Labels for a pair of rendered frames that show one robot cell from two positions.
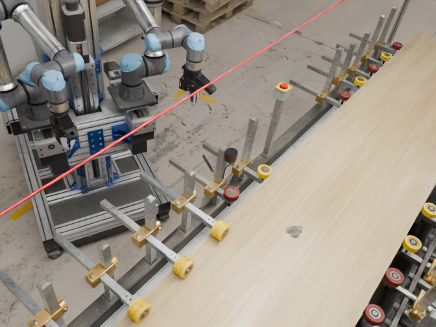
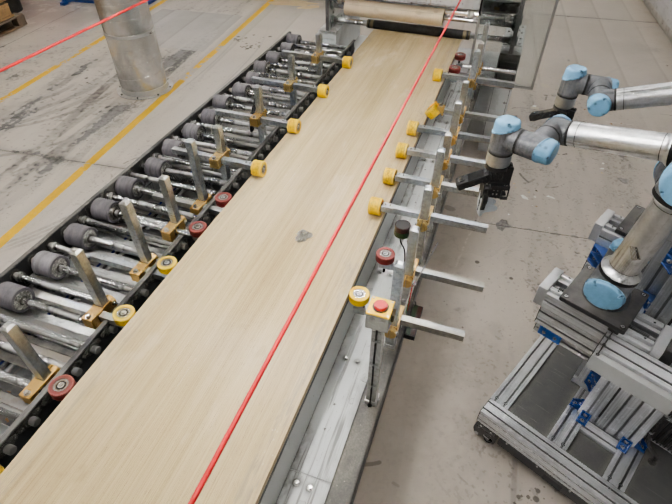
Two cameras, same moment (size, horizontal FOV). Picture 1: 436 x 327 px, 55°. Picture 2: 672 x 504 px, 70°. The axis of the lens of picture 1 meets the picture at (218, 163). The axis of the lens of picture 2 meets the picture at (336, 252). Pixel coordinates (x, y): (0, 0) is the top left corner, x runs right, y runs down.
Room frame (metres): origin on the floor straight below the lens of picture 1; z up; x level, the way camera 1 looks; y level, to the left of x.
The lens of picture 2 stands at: (2.79, -0.62, 2.30)
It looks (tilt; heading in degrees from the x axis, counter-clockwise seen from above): 43 degrees down; 167
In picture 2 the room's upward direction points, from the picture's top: straight up
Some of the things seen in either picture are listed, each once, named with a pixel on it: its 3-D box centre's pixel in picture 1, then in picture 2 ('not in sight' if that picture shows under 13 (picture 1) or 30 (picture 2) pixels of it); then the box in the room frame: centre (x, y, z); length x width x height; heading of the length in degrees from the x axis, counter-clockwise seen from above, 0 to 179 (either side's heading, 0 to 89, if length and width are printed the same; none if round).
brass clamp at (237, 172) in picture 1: (242, 165); (393, 321); (1.70, -0.14, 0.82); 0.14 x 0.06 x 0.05; 148
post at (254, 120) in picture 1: (247, 150); (394, 308); (1.72, -0.15, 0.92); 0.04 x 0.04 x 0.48; 58
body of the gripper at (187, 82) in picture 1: (191, 78); (495, 179); (1.64, 0.18, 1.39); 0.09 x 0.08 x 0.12; 71
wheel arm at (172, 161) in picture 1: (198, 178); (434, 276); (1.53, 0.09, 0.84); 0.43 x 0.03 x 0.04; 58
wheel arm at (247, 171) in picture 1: (233, 163); (407, 321); (1.71, -0.09, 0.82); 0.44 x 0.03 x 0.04; 58
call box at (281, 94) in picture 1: (281, 92); (379, 315); (1.94, -0.29, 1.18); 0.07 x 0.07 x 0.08; 58
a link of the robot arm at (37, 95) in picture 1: (32, 85); not in sight; (1.64, 0.96, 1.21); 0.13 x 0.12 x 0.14; 144
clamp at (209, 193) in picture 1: (215, 186); (408, 272); (1.49, -0.01, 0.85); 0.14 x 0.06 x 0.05; 148
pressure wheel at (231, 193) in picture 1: (230, 198); (384, 262); (1.41, -0.09, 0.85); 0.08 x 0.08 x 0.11
